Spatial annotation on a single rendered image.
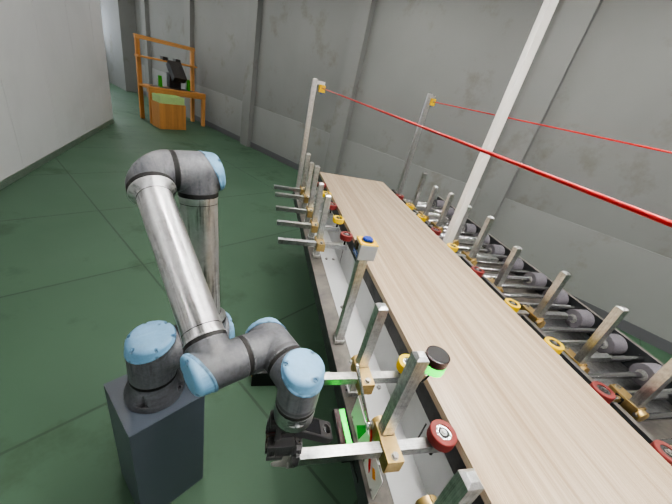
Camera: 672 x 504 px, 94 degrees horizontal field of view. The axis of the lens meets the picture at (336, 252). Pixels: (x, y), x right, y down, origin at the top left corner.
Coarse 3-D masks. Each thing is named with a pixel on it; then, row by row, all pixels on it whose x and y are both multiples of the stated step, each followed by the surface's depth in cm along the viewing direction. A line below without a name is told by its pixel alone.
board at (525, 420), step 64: (384, 192) 298; (384, 256) 180; (448, 256) 199; (448, 320) 138; (512, 320) 150; (448, 384) 106; (512, 384) 113; (576, 384) 120; (512, 448) 90; (576, 448) 95; (640, 448) 100
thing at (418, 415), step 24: (336, 240) 232; (360, 288) 176; (360, 312) 172; (384, 336) 141; (384, 360) 139; (408, 408) 116; (432, 408) 102; (408, 432) 115; (432, 456) 100; (456, 456) 90; (432, 480) 99
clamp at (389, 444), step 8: (376, 416) 94; (376, 424) 91; (376, 432) 90; (376, 440) 90; (384, 440) 87; (392, 440) 88; (384, 448) 85; (392, 448) 86; (384, 456) 84; (400, 456) 84; (384, 464) 84; (392, 464) 83; (400, 464) 84; (384, 472) 84
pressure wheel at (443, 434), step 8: (432, 424) 91; (440, 424) 92; (448, 424) 92; (432, 432) 88; (440, 432) 89; (448, 432) 90; (432, 440) 88; (440, 440) 87; (448, 440) 87; (456, 440) 88; (440, 448) 87; (448, 448) 86
